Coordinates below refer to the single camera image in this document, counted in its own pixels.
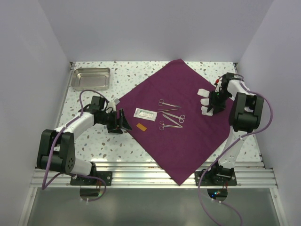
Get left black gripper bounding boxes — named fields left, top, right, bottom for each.
left=97, top=108, right=131, bottom=133

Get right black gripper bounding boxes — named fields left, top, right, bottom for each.
left=207, top=90, right=232, bottom=114

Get white gauze pad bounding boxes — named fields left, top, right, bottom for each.
left=197, top=89, right=210, bottom=98
left=201, top=106, right=213, bottom=116
left=200, top=98, right=210, bottom=106

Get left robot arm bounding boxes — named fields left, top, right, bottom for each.
left=36, top=96, right=132, bottom=185

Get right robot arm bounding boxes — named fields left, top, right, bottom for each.
left=201, top=73, right=264, bottom=185

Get orange bandage strip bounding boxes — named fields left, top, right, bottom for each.
left=136, top=123, right=147, bottom=132

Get white suture packet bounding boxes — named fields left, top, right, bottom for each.
left=134, top=108, right=157, bottom=121

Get middle metal scissors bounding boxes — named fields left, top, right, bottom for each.
left=164, top=112, right=186, bottom=123

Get lower hemostat clamp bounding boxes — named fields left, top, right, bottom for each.
left=159, top=121, right=182, bottom=131

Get metal tweezers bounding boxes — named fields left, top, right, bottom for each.
left=163, top=114, right=182, bottom=128

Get upper small scissors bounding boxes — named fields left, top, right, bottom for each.
left=158, top=99, right=181, bottom=108

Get purple cloth drape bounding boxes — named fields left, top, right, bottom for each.
left=117, top=59, right=233, bottom=185

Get stainless steel tray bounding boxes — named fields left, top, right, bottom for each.
left=71, top=67, right=111, bottom=91

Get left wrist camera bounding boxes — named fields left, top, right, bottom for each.
left=108, top=98, right=120, bottom=111

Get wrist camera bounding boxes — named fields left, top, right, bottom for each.
left=214, top=76, right=224, bottom=92
left=108, top=98, right=120, bottom=111

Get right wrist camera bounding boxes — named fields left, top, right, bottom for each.
left=214, top=76, right=224, bottom=92

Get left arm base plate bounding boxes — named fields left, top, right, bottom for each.
left=70, top=171, right=113, bottom=186

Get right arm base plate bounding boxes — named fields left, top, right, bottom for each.
left=200, top=168, right=238, bottom=186

